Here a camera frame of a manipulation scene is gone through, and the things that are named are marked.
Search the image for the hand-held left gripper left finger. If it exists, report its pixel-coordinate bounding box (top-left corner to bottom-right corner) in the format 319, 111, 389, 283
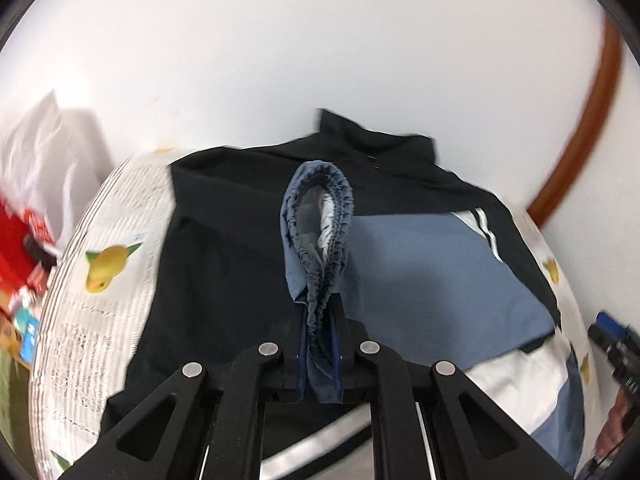
62, 310, 307, 480

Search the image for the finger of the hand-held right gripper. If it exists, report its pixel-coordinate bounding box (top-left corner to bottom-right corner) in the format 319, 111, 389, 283
595, 311, 623, 333
587, 324, 640, 363

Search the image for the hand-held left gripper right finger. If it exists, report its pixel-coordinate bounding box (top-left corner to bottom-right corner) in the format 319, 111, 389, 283
331, 300, 572, 480

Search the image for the black blue white jacket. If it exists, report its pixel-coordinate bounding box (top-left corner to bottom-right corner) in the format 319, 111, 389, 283
102, 108, 587, 480

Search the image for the person's right hand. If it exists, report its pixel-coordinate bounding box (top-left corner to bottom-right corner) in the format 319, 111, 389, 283
597, 394, 636, 466

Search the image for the fruit print bed sheet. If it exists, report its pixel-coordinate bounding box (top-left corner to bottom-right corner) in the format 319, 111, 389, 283
27, 147, 598, 480

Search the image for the colourful box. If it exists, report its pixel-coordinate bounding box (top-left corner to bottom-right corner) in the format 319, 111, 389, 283
0, 285, 42, 366

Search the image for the red paper bag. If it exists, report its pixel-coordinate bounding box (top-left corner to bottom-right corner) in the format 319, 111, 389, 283
0, 195, 57, 321

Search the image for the white plastic bag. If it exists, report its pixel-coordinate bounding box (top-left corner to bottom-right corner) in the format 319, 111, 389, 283
0, 90, 113, 261

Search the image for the brown wooden door frame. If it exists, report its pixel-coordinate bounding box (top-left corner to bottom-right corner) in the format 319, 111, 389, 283
525, 10, 623, 226

